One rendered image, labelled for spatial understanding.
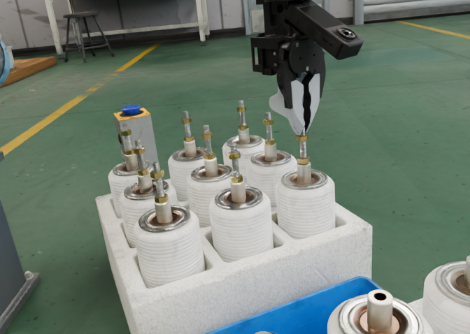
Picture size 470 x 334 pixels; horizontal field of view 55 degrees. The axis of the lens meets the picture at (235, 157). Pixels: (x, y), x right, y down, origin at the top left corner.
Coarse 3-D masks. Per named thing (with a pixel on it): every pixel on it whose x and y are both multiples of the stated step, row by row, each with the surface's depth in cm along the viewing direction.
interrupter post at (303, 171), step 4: (300, 164) 72; (304, 164) 72; (308, 164) 71; (300, 168) 72; (304, 168) 71; (308, 168) 72; (300, 172) 72; (304, 172) 72; (308, 172) 72; (300, 176) 72; (304, 176) 72; (308, 176) 72; (300, 180) 72; (304, 180) 72; (308, 180) 72
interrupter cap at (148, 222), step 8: (176, 208) 67; (184, 208) 67; (144, 216) 66; (152, 216) 66; (176, 216) 66; (184, 216) 65; (144, 224) 64; (152, 224) 64; (160, 224) 64; (168, 224) 63; (176, 224) 63; (184, 224) 63; (152, 232) 62; (160, 232) 62
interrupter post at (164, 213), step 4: (168, 200) 64; (156, 204) 63; (160, 204) 63; (164, 204) 63; (168, 204) 64; (156, 208) 64; (160, 208) 63; (164, 208) 63; (168, 208) 64; (156, 212) 64; (160, 212) 64; (164, 212) 64; (168, 212) 64; (160, 216) 64; (164, 216) 64; (168, 216) 64; (160, 220) 64; (164, 220) 64; (168, 220) 64
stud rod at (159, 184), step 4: (152, 164) 62; (156, 164) 62; (152, 168) 62; (156, 168) 62; (156, 172) 62; (156, 180) 63; (160, 180) 63; (156, 184) 63; (160, 184) 63; (156, 188) 63; (160, 188) 63; (160, 192) 63; (160, 196) 63
